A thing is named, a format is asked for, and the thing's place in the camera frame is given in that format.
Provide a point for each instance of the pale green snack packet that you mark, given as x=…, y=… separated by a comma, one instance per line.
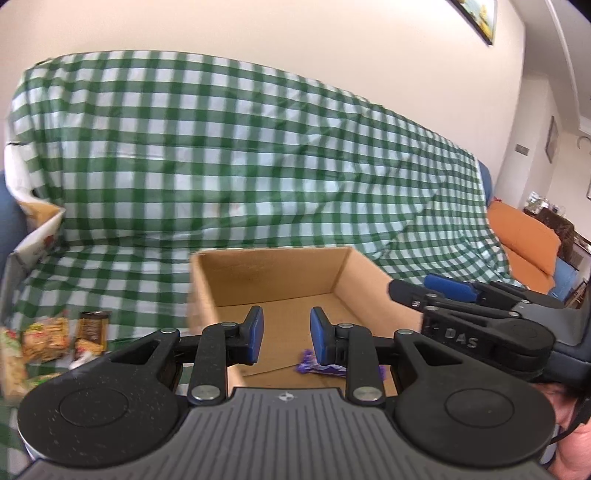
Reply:
x=11, y=369

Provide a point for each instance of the small framed wall picture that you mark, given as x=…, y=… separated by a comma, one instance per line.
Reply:
x=551, y=138

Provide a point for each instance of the purple snack packet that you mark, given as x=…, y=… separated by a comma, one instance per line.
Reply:
x=308, y=365

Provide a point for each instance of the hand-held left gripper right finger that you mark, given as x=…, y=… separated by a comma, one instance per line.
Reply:
x=321, y=341

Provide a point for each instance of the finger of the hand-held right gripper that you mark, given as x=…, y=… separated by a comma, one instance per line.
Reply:
x=457, y=330
x=450, y=286

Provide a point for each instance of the dark wooden sideboard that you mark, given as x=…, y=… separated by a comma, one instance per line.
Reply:
x=554, y=226

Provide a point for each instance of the orange cushion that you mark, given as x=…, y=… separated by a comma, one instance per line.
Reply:
x=521, y=235

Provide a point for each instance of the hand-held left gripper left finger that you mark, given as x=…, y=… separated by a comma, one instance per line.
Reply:
x=253, y=334

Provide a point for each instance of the white printed box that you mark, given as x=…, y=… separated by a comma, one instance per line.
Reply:
x=37, y=244

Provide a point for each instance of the brown cardboard box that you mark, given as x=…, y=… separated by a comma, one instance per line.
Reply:
x=277, y=272

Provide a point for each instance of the person's right hand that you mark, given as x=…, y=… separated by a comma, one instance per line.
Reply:
x=575, y=454

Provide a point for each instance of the wall switch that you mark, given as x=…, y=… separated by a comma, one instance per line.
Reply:
x=522, y=149

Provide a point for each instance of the green checked blanket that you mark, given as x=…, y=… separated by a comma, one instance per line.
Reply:
x=231, y=161

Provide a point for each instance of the yellow snack packet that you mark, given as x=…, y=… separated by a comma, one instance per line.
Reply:
x=46, y=339

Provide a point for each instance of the dark brown snack packet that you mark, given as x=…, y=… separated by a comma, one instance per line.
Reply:
x=92, y=330

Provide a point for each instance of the black framed wall picture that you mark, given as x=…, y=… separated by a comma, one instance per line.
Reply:
x=480, y=14

